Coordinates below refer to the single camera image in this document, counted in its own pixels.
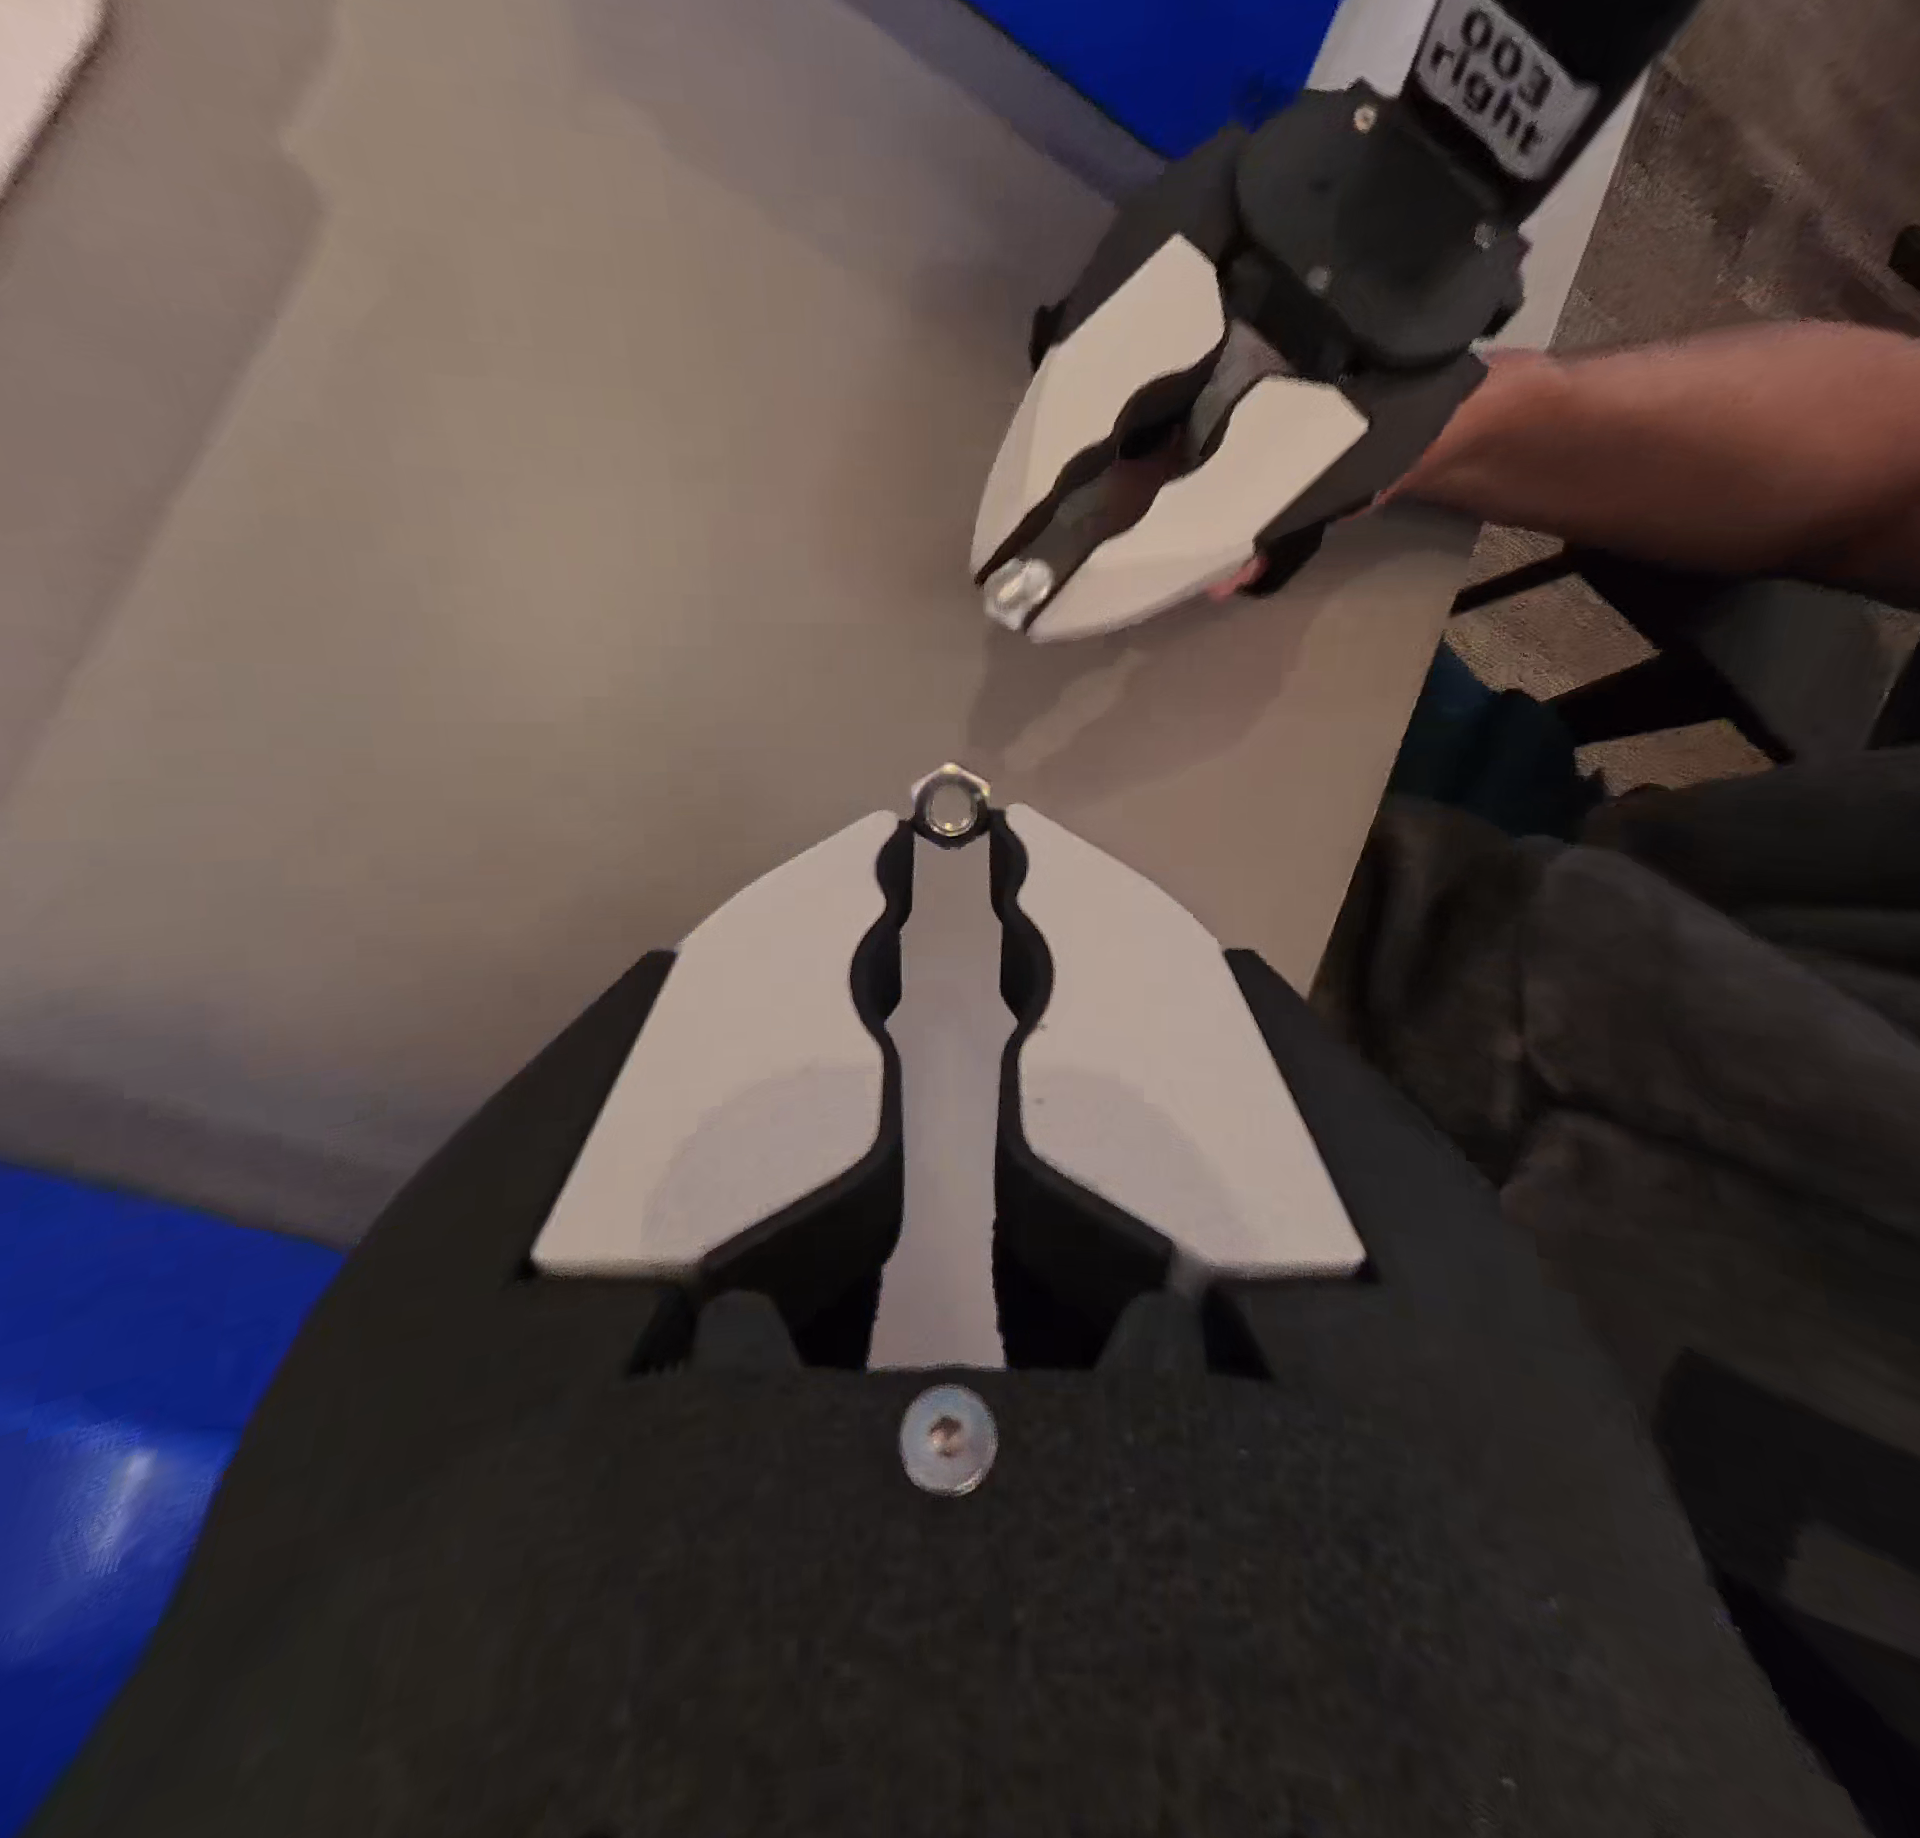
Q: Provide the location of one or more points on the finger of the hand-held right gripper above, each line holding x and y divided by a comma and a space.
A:
1109, 354
1215, 517

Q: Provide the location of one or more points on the white document stand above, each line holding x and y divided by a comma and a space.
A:
38, 38

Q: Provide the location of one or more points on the long thin silver bolt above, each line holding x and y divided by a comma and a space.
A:
1016, 593

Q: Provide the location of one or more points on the person's right hand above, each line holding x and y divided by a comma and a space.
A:
1241, 581

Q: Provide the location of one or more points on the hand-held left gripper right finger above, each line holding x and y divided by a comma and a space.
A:
1185, 1118

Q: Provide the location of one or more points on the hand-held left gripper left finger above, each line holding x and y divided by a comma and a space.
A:
720, 1118

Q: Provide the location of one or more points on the blue jeans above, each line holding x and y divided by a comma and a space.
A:
1485, 743

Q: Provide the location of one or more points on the blue plastic bin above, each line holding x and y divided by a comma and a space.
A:
1139, 8
120, 1417

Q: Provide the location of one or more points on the person's right forearm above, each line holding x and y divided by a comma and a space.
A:
1650, 443

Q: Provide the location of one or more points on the small silver nut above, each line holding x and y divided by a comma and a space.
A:
918, 803

